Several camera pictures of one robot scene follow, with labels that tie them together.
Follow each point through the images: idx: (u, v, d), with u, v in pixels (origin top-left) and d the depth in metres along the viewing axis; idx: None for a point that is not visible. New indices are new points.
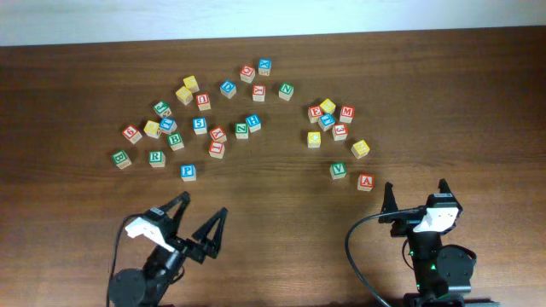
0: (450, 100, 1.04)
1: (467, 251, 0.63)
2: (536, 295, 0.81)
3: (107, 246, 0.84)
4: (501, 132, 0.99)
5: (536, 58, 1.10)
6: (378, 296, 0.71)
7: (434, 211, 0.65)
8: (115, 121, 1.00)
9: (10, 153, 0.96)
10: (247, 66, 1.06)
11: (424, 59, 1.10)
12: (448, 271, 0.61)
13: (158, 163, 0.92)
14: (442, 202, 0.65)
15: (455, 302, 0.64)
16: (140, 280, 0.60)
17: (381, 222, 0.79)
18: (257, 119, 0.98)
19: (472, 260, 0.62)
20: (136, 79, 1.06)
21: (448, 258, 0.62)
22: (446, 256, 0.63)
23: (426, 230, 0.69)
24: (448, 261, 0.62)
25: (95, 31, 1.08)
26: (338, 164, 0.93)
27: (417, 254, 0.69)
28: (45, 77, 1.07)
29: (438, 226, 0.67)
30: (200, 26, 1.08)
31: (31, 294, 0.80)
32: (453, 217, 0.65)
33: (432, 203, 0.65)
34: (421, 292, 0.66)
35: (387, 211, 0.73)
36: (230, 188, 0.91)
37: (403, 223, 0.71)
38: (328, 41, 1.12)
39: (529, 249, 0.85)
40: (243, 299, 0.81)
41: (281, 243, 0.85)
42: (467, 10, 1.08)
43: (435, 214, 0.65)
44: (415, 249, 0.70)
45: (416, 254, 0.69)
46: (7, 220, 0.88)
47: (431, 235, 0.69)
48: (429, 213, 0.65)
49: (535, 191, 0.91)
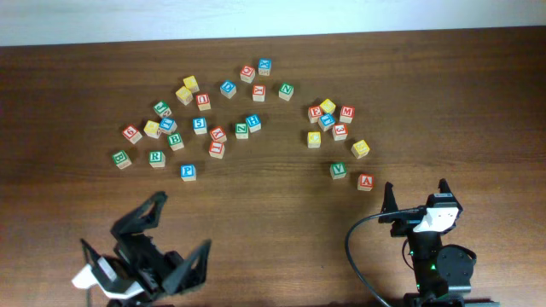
0: (450, 100, 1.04)
1: (467, 251, 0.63)
2: (536, 295, 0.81)
3: (107, 246, 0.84)
4: (501, 132, 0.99)
5: (535, 58, 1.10)
6: (378, 296, 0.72)
7: (434, 211, 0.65)
8: (114, 121, 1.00)
9: (10, 153, 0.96)
10: (247, 66, 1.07)
11: (423, 60, 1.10)
12: (449, 271, 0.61)
13: (158, 163, 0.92)
14: (441, 203, 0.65)
15: (455, 302, 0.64)
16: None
17: (381, 222, 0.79)
18: (258, 119, 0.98)
19: (472, 259, 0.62)
20: (136, 79, 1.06)
21: (448, 258, 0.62)
22: (446, 256, 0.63)
23: (426, 230, 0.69)
24: (448, 261, 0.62)
25: (95, 31, 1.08)
26: (338, 164, 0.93)
27: (417, 255, 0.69)
28: (45, 77, 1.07)
29: (438, 226, 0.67)
30: (200, 26, 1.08)
31: (31, 295, 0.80)
32: (453, 217, 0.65)
33: (433, 203, 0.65)
34: (421, 293, 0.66)
35: (387, 211, 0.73)
36: (230, 188, 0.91)
37: (403, 223, 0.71)
38: (328, 41, 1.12)
39: (529, 249, 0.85)
40: (243, 299, 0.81)
41: (281, 243, 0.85)
42: (467, 11, 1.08)
43: (435, 214, 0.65)
44: (415, 249, 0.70)
45: (416, 255, 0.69)
46: (7, 220, 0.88)
47: (431, 235, 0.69)
48: (429, 213, 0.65)
49: (536, 191, 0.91)
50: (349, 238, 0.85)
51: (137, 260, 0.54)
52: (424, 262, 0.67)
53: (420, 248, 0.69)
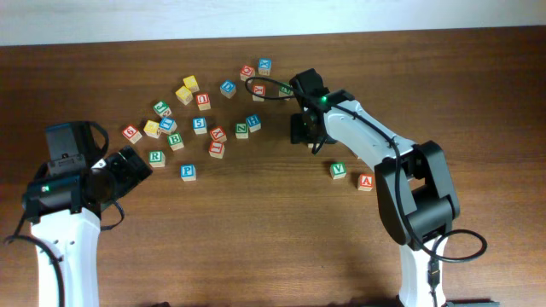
0: (450, 100, 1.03)
1: (346, 110, 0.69)
2: (536, 295, 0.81)
3: (108, 246, 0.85)
4: (502, 133, 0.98)
5: (535, 58, 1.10)
6: (358, 152, 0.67)
7: (355, 105, 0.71)
8: (114, 121, 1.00)
9: (10, 153, 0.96)
10: (247, 66, 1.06)
11: (424, 59, 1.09)
12: (369, 123, 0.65)
13: (159, 163, 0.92)
14: (318, 83, 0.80)
15: (375, 145, 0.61)
16: (90, 148, 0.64)
17: (299, 86, 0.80)
18: (258, 119, 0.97)
19: (349, 115, 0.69)
20: (136, 78, 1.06)
21: (345, 120, 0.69)
22: (348, 96, 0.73)
23: (338, 112, 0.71)
24: (343, 118, 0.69)
25: (93, 30, 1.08)
26: (338, 164, 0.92)
27: (350, 108, 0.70)
28: (43, 76, 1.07)
29: (340, 128, 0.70)
30: (200, 26, 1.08)
31: (31, 295, 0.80)
32: (343, 119, 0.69)
33: (348, 96, 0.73)
34: (367, 131, 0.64)
35: (304, 80, 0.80)
36: (231, 188, 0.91)
37: (301, 86, 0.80)
38: (329, 41, 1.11)
39: (528, 248, 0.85)
40: (241, 299, 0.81)
41: (281, 243, 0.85)
42: (467, 11, 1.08)
43: (357, 107, 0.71)
44: (309, 106, 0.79)
45: (334, 106, 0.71)
46: (8, 221, 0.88)
47: (310, 90, 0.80)
48: (354, 106, 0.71)
49: (535, 191, 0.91)
50: (334, 118, 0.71)
51: (115, 158, 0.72)
52: (324, 113, 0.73)
53: (363, 122, 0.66)
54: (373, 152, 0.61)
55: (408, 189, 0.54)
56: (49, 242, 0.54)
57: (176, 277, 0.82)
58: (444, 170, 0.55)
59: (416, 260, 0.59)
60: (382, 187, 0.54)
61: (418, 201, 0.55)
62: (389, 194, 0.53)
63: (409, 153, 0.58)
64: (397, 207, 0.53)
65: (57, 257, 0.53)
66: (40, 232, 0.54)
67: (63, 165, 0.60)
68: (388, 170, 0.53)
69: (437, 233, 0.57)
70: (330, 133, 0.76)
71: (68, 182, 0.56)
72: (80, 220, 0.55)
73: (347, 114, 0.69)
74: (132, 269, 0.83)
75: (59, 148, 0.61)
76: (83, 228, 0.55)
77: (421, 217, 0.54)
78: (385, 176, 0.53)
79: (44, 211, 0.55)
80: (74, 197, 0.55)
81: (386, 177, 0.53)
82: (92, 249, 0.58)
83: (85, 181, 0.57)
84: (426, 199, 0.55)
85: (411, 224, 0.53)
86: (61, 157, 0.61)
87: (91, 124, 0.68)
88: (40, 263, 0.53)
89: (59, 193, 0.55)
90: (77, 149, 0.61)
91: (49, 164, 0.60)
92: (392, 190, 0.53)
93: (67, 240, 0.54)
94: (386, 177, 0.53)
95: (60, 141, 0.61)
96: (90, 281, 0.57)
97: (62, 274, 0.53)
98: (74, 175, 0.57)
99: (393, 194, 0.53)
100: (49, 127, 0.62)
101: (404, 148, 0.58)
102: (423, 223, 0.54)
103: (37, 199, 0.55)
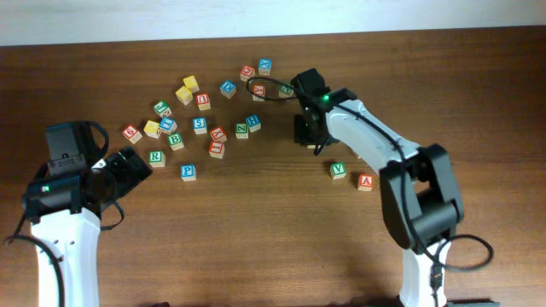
0: (450, 100, 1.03)
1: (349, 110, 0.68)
2: (535, 295, 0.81)
3: (108, 246, 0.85)
4: (501, 133, 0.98)
5: (534, 58, 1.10)
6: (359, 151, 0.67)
7: (357, 106, 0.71)
8: (113, 121, 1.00)
9: (10, 153, 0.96)
10: (247, 66, 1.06)
11: (424, 59, 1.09)
12: (373, 124, 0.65)
13: (159, 163, 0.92)
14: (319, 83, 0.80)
15: (379, 147, 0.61)
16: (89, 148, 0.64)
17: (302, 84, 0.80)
18: (257, 119, 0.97)
19: (352, 115, 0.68)
20: (136, 78, 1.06)
21: (347, 120, 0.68)
22: (351, 96, 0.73)
23: (339, 112, 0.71)
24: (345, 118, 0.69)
25: (93, 30, 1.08)
26: (338, 164, 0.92)
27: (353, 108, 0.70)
28: (43, 76, 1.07)
29: (342, 128, 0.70)
30: (200, 26, 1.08)
31: (31, 295, 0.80)
32: (346, 119, 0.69)
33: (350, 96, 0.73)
34: (370, 132, 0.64)
35: (306, 79, 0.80)
36: (230, 188, 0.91)
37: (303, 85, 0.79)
38: (329, 41, 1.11)
39: (528, 248, 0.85)
40: (241, 299, 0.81)
41: (281, 243, 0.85)
42: (466, 11, 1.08)
43: (360, 108, 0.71)
44: (310, 105, 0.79)
45: (337, 106, 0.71)
46: (8, 222, 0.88)
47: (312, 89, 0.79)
48: (357, 107, 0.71)
49: (534, 191, 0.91)
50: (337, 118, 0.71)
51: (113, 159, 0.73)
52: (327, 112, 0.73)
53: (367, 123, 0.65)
54: (376, 153, 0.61)
55: (414, 193, 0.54)
56: (49, 242, 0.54)
57: (176, 277, 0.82)
58: (450, 174, 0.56)
59: (420, 264, 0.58)
60: (388, 191, 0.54)
61: (422, 205, 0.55)
62: (395, 198, 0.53)
63: (414, 157, 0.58)
64: (401, 211, 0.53)
65: (57, 257, 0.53)
66: (40, 231, 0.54)
67: (63, 165, 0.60)
68: (393, 175, 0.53)
69: (440, 236, 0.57)
70: (331, 133, 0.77)
71: (67, 182, 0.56)
72: (79, 221, 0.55)
73: (350, 115, 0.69)
74: (131, 269, 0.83)
75: (58, 148, 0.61)
76: (83, 228, 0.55)
77: (426, 222, 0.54)
78: (391, 181, 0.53)
79: (44, 211, 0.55)
80: (74, 197, 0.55)
81: (391, 181, 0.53)
82: (92, 249, 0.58)
83: (84, 181, 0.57)
84: (431, 203, 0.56)
85: (416, 228, 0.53)
86: (61, 157, 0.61)
87: (90, 124, 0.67)
88: (40, 263, 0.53)
89: (59, 193, 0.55)
90: (77, 150, 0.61)
91: (49, 164, 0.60)
92: (397, 194, 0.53)
93: (67, 239, 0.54)
94: (392, 182, 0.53)
95: (60, 141, 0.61)
96: (90, 281, 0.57)
97: (62, 274, 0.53)
98: (74, 175, 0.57)
99: (398, 198, 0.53)
100: (49, 126, 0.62)
101: (409, 153, 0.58)
102: (428, 228, 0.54)
103: (37, 199, 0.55)
